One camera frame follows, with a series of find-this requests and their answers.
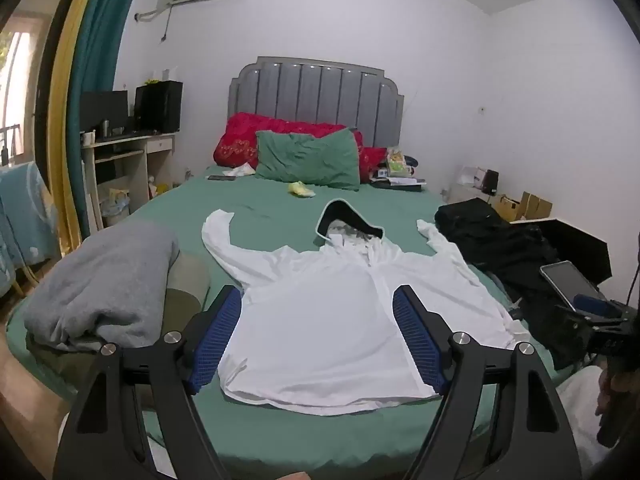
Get air conditioner hose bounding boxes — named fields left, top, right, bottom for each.
left=135, top=0, right=175, bottom=43

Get yellow curtain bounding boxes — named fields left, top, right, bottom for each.
left=47, top=0, right=108, bottom=252

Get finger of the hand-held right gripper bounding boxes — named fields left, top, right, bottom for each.
left=572, top=294, right=623, bottom=321

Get olive folded blanket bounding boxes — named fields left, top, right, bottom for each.
left=25, top=250, right=211, bottom=392

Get black flat board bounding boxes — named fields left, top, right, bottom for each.
left=510, top=217, right=611, bottom=281

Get tablet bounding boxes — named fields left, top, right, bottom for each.
left=540, top=261, right=608, bottom=313

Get blue printed cloth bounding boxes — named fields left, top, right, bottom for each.
left=0, top=162, right=61, bottom=292

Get white box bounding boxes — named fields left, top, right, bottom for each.
left=457, top=165, right=488, bottom=187

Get black clothes pile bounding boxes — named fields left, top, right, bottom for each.
left=434, top=197, right=587, bottom=372

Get white hooded jacket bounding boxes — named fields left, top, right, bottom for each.
left=201, top=200, right=531, bottom=417

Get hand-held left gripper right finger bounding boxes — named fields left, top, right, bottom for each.
left=392, top=285, right=583, bottom=480

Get person's white clothing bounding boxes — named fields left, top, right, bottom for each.
left=556, top=365, right=620, bottom=467

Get green bed sheet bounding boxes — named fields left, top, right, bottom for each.
left=5, top=160, right=576, bottom=467

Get black monitor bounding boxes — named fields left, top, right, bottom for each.
left=80, top=91, right=130, bottom=137

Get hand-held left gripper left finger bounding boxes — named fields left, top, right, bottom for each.
left=52, top=285, right=243, bottom=480

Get green pillow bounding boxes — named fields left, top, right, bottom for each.
left=255, top=128, right=361, bottom=192

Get large red pillow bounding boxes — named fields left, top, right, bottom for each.
left=214, top=112, right=363, bottom=171

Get small red pillow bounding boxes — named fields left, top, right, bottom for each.
left=357, top=146, right=388, bottom=183

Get teal curtain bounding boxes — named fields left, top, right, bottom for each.
left=67, top=0, right=151, bottom=240

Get black computer tower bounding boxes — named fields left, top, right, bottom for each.
left=134, top=80, right=183, bottom=134

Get grey folded blanket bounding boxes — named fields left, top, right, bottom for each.
left=20, top=220, right=180, bottom=352

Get grey padded headboard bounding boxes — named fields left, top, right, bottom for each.
left=228, top=56, right=405, bottom=148

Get trash bin with bag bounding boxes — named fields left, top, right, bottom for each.
left=100, top=187, right=132, bottom=229

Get cardboard boxes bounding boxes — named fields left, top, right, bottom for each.
left=492, top=191, right=553, bottom=223

